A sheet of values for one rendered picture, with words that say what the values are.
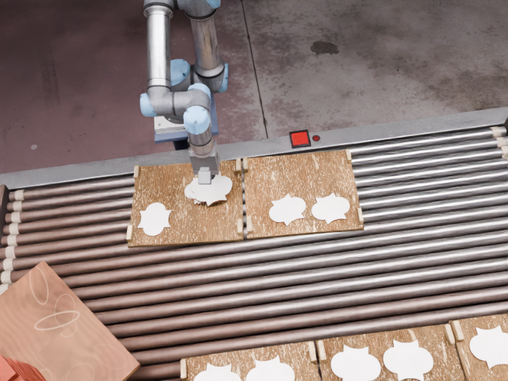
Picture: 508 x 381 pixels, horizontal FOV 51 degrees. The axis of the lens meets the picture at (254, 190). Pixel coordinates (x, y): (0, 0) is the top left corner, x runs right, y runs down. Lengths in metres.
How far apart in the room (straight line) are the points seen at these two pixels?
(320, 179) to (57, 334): 1.04
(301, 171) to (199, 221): 0.43
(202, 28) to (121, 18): 2.50
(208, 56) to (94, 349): 1.09
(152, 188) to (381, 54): 2.29
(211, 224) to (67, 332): 0.59
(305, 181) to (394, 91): 1.77
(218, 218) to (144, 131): 1.69
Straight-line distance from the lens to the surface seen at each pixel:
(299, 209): 1.91
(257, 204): 1.93
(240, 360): 1.70
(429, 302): 1.83
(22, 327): 1.81
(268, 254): 1.85
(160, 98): 1.71
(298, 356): 1.70
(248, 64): 3.80
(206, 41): 1.99
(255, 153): 2.09
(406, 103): 3.58
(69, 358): 1.71
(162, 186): 2.03
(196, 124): 1.60
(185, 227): 1.92
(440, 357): 1.75
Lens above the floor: 2.56
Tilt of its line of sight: 56 degrees down
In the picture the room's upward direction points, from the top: 7 degrees counter-clockwise
